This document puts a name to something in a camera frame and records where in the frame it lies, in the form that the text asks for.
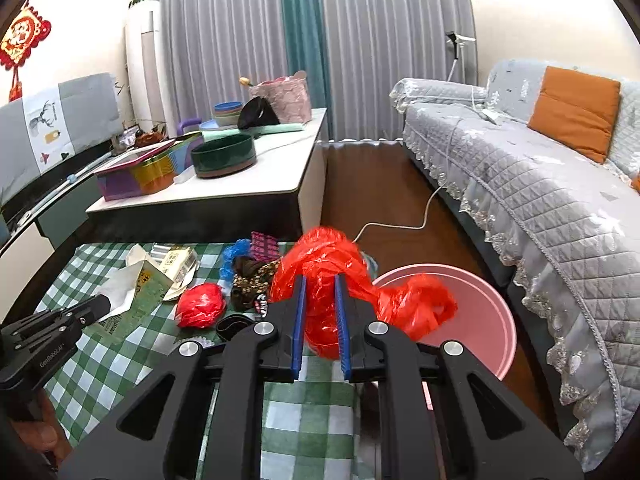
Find large red plastic bag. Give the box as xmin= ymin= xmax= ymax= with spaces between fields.
xmin=269 ymin=226 xmax=458 ymax=360

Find pink plastic trash bin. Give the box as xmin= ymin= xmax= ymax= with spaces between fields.
xmin=373 ymin=263 xmax=518 ymax=380

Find person's left hand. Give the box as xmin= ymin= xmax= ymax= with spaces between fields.
xmin=11 ymin=390 xmax=73 ymax=466

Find small red plastic bag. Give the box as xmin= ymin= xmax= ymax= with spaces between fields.
xmin=175 ymin=283 xmax=226 ymax=330

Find brown patterned snack wrapper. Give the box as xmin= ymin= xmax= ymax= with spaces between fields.
xmin=230 ymin=256 xmax=280 ymax=312

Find white crumpled paper packaging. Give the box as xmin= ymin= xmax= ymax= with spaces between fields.
xmin=96 ymin=244 xmax=200 ymax=322

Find blue plastic wrapper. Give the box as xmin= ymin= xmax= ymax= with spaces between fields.
xmin=219 ymin=238 xmax=250 ymax=282

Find pink blister pack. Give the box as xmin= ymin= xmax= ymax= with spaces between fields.
xmin=250 ymin=232 xmax=281 ymax=262

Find colourful plastic storage basket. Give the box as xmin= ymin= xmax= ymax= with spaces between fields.
xmin=96 ymin=132 xmax=204 ymax=202

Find covered television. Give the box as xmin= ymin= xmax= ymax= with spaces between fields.
xmin=1 ymin=73 xmax=122 ymax=203

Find grey quilted sofa cover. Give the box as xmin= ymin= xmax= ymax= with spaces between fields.
xmin=390 ymin=58 xmax=639 ymax=479

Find white coffee table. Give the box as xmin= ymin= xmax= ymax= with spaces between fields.
xmin=87 ymin=108 xmax=326 ymax=243

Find dark green round bowl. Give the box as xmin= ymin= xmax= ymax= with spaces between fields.
xmin=191 ymin=133 xmax=257 ymax=179

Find green flat tray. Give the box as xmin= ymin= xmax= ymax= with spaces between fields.
xmin=200 ymin=124 xmax=304 ymax=142

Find orange cushion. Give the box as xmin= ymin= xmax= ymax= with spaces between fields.
xmin=631 ymin=174 xmax=640 ymax=193
xmin=527 ymin=66 xmax=622 ymax=165

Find stacked coloured bowls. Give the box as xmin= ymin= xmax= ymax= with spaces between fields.
xmin=213 ymin=101 xmax=243 ymax=127

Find black round object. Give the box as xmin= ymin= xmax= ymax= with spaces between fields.
xmin=238 ymin=96 xmax=280 ymax=130

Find red chinese knot decoration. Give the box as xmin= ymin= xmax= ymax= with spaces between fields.
xmin=1 ymin=2 xmax=51 ymax=102

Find pink quilted basket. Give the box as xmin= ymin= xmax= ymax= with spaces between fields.
xmin=248 ymin=70 xmax=311 ymax=125

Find white floor air conditioner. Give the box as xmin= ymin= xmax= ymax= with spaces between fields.
xmin=125 ymin=0 xmax=169 ymax=132

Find teal curtain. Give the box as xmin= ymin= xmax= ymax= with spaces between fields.
xmin=281 ymin=0 xmax=331 ymax=113

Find grey curtain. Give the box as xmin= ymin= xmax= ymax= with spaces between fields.
xmin=157 ymin=0 xmax=477 ymax=142

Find white power cable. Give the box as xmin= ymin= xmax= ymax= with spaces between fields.
xmin=351 ymin=86 xmax=499 ymax=245

